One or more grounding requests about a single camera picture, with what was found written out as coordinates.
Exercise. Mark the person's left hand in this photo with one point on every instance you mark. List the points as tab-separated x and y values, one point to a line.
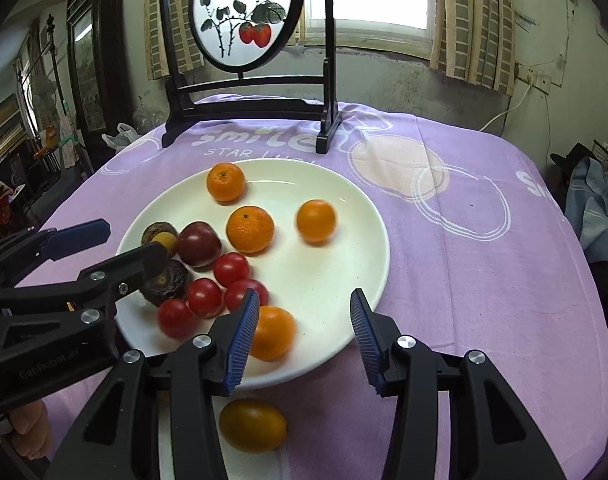
30	427

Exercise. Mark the blue cloth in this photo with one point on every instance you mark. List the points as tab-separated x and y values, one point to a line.
596	210

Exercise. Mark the dark water chestnut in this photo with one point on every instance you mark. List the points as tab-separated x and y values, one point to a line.
153	230
169	285

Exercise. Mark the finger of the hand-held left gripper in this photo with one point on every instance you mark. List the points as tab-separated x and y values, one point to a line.
134	266
79	236

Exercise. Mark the red cherry tomato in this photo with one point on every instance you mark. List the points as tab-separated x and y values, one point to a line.
203	296
175	317
231	268
239	292

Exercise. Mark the dark wooden cabinet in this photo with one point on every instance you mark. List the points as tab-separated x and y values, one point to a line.
111	60

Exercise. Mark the white plastic bag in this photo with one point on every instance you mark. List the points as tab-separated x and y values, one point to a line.
121	135

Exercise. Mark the purple printed tablecloth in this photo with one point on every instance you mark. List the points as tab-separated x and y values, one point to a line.
459	260

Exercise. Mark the orange cherry tomato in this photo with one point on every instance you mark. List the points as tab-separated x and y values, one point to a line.
316	221
274	332

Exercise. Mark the painted round screen on stand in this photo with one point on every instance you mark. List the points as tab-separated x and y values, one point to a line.
330	60

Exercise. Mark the orange mandarin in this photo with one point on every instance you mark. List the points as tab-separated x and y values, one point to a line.
226	181
250	229

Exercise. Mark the black hat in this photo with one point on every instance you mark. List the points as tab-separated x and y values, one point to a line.
574	157

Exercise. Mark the black tripod pole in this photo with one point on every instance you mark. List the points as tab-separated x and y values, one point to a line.
50	50

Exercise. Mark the checked beige curtain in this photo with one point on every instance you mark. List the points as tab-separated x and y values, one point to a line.
156	35
474	25

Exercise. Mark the cluttered bookshelf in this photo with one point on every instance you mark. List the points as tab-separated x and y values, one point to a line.
4	135

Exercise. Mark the white wall socket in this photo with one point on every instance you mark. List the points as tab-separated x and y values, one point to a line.
531	77

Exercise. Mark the small pale yellow fruit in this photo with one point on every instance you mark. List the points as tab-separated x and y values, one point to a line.
169	242

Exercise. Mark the green-orange cherry tomato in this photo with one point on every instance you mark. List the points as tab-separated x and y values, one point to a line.
252	425

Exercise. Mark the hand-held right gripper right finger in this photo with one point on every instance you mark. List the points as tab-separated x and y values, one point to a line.
364	345

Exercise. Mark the dark purple tomato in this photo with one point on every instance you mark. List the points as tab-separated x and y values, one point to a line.
199	243

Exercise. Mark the white oval plate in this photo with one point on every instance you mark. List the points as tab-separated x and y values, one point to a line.
324	280

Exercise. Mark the standing fan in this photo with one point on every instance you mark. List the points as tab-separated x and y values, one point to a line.
46	95

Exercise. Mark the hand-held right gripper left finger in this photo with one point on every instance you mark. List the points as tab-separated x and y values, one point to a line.
244	340

